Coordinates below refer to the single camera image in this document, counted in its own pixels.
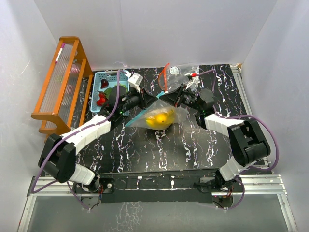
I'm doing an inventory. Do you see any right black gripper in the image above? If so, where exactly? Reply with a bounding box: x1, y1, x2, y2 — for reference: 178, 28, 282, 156
160, 84, 202, 112

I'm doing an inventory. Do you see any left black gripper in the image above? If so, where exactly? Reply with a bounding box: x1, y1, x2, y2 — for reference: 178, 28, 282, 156
119, 86, 157, 114

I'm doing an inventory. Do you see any red fake strawberries bunch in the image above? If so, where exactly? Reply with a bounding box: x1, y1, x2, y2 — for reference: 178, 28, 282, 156
96, 91, 107, 106

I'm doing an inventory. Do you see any dark red fake plum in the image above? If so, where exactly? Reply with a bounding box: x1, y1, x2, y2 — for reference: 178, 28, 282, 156
100, 79, 109, 89

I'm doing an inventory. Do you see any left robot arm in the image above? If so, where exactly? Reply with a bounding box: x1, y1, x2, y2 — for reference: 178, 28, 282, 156
38, 86, 157, 193

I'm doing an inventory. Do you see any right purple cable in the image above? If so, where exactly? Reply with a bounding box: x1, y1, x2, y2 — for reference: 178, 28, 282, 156
193, 69, 281, 210

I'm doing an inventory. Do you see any aluminium frame rail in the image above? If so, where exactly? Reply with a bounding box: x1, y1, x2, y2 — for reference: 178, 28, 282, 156
18, 174, 297, 232

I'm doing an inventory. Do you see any orange wooden rack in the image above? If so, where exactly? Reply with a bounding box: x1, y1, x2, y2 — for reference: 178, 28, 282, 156
31, 36, 94, 136

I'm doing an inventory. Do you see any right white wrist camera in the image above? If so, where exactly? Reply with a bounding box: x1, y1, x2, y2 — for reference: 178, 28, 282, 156
184, 72, 199, 91

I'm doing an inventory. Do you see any pink white marker pen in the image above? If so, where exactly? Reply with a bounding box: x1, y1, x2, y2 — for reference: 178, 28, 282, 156
55, 43, 65, 64

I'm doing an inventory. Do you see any black base bar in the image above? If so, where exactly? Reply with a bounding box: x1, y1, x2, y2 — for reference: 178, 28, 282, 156
72, 169, 244, 206

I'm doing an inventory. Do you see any light blue plastic basket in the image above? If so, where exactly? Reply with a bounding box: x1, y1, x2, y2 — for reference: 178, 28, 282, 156
90, 70, 131, 113

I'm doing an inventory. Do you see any red zip clear bag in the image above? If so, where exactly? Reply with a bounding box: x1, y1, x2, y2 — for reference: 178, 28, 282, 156
158, 63, 199, 92

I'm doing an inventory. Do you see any blue zip clear bag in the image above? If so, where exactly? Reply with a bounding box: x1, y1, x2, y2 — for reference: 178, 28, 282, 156
126, 91, 189, 130

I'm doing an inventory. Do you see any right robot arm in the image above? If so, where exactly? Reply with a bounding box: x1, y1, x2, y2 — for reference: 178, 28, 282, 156
159, 85, 270, 192

